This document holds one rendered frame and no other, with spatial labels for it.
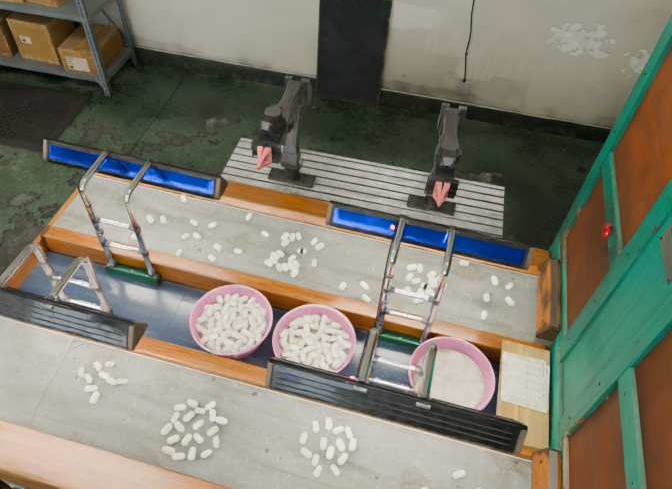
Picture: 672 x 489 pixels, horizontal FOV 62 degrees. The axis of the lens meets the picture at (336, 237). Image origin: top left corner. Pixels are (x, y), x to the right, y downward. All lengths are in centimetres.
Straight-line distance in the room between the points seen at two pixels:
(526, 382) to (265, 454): 81
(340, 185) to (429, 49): 160
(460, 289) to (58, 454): 134
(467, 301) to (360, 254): 41
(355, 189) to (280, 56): 183
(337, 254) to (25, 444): 112
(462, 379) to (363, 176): 102
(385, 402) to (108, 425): 83
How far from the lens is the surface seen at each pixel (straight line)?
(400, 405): 138
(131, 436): 178
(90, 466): 176
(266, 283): 195
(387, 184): 243
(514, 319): 202
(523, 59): 379
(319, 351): 184
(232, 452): 171
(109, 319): 153
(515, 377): 186
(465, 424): 140
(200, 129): 380
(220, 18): 406
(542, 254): 221
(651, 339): 131
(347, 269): 202
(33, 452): 183
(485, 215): 240
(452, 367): 188
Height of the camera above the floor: 234
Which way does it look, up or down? 49 degrees down
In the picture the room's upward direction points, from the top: 4 degrees clockwise
